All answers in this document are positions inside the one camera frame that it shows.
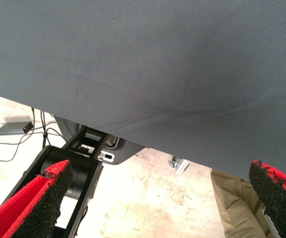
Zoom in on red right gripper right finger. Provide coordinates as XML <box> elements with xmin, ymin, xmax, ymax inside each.
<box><xmin>248</xmin><ymin>160</ymin><xmax>286</xmax><ymax>238</ymax></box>

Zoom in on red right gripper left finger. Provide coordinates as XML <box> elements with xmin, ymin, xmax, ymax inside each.
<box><xmin>0</xmin><ymin>159</ymin><xmax>73</xmax><ymax>238</ymax></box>

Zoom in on khaki trouser leg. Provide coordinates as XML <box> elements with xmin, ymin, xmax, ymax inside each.
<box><xmin>210</xmin><ymin>168</ymin><xmax>270</xmax><ymax>238</ymax></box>

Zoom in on grey power box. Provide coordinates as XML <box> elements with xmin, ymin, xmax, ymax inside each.
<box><xmin>0</xmin><ymin>120</ymin><xmax>34</xmax><ymax>136</ymax></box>

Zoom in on dark grey table cloth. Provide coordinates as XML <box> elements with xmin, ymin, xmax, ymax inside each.
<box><xmin>0</xmin><ymin>0</ymin><xmax>286</xmax><ymax>185</ymax></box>

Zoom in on thin black floor cable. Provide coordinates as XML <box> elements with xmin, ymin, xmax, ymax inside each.
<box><xmin>30</xmin><ymin>107</ymin><xmax>68</xmax><ymax>149</ymax></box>

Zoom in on metal bracket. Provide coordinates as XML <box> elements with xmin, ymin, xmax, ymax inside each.
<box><xmin>168</xmin><ymin>155</ymin><xmax>191</xmax><ymax>175</ymax></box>

